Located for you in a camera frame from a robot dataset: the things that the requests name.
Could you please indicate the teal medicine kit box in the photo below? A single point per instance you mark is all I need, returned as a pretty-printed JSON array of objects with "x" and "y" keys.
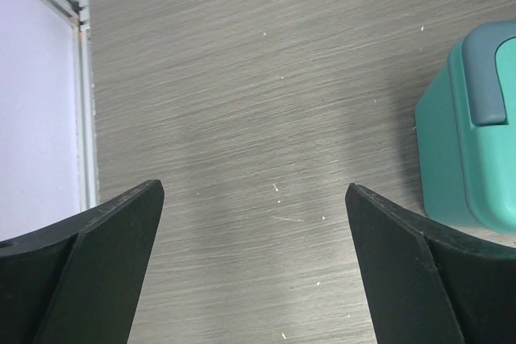
[{"x": 465, "y": 124}]

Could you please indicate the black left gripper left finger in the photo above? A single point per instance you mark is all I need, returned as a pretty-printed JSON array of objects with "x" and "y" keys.
[{"x": 79, "y": 280}]

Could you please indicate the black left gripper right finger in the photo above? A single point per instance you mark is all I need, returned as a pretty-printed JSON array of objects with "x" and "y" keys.
[{"x": 426, "y": 282}]

